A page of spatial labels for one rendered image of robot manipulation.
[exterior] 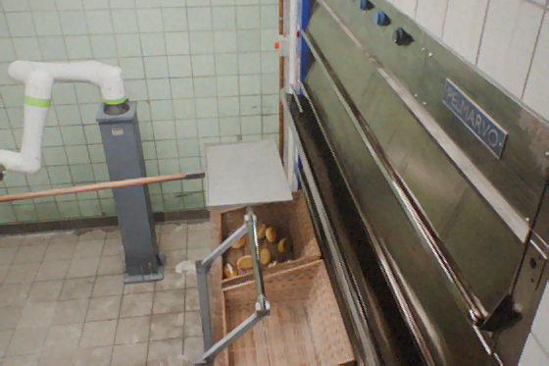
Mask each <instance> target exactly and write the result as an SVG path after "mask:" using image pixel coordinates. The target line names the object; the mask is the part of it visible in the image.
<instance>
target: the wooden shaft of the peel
mask: <svg viewBox="0 0 549 366"><path fill-rule="evenodd" d="M185 178H186V176H185V173H178V174H171V175H164V176H158V177H152V178H139V179H132V180H125V181H118V182H111V183H92V184H85V185H78V186H71V187H65V188H58V189H51V190H38V191H32V192H25V193H18V194H11V195H4V196H0V203H4V202H11V201H18V200H25V199H31V198H37V197H44V196H58V195H64V194H71V193H78V192H85V191H91V190H98V189H111V188H118V187H125V186H132V185H139V184H146V183H164V182H170V181H177V180H184V179H185Z"/></svg>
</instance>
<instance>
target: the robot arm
mask: <svg viewBox="0 0 549 366"><path fill-rule="evenodd" d="M8 75H9V77H10V79H11V81H12V82H13V83H17V84H19V85H24V86H25V102H24V105H25V125H24V135H23V141H22V146H21V148H22V149H21V153H15V152H11V151H7V150H4V149H0V182H1V181H2V180H3V178H4V177H5V174H6V173H8V172H14V173H19V174H24V175H27V176H32V175H35V174H37V172H39V171H40V170H41V167H42V146H43V138H44V128H45V124H46V120H47V116H48V114H49V110H50V108H51V106H50V104H51V101H50V100H51V96H52V90H53V84H54V82H61V81H68V82H82V83H89V84H95V85H97V86H99V87H101V90H102V98H103V100H104V107H103V113H104V114H106V115H109V116H118V115H121V114H124V113H126V112H127V111H128V110H130V105H129V104H128V98H126V90H125V80H124V75H123V71H122V70H121V68H120V67H118V66H108V65H105V64H102V63H100V62H97V61H94V60H90V61H85V62H78V63H67V64H50V63H37V62H31V61H24V60H17V61H15V62H14V63H12V64H11V65H10V67H9V70H8Z"/></svg>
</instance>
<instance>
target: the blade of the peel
mask: <svg viewBox="0 0 549 366"><path fill-rule="evenodd" d="M204 156H205V172H206V188H207V203H208V206H207V211H214V210H220V209H225V208H232V207H245V206H251V205H258V204H264V203H270V202H277V201H289V200H292V194H291V191H290V189H289V186H288V183H287V180H286V175H285V171H284V170H283V167H282V165H281V161H280V156H279V153H278V150H277V147H276V145H275V140H274V139H270V140H240V141H226V142H210V143H204Z"/></svg>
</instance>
